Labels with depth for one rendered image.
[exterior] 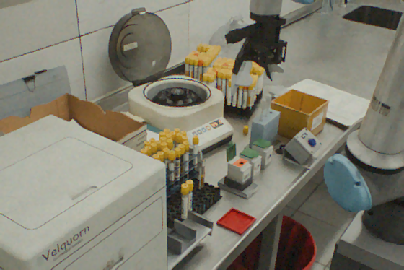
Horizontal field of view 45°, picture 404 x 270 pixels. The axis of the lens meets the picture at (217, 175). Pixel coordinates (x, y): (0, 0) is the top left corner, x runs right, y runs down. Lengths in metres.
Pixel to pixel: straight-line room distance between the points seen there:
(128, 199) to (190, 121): 0.65
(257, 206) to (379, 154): 0.40
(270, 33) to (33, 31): 0.60
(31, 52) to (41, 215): 0.75
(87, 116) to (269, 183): 0.52
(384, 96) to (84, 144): 0.50
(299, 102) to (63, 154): 0.94
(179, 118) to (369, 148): 0.60
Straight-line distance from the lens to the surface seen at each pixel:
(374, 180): 0.92
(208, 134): 1.39
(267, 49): 1.17
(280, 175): 1.32
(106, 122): 1.32
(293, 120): 1.46
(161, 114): 1.35
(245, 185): 1.22
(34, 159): 0.82
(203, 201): 1.16
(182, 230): 1.03
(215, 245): 1.08
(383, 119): 0.87
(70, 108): 1.41
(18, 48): 1.35
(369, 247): 1.08
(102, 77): 1.58
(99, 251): 0.74
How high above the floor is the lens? 1.60
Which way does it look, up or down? 34 degrees down
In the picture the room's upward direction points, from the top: 4 degrees clockwise
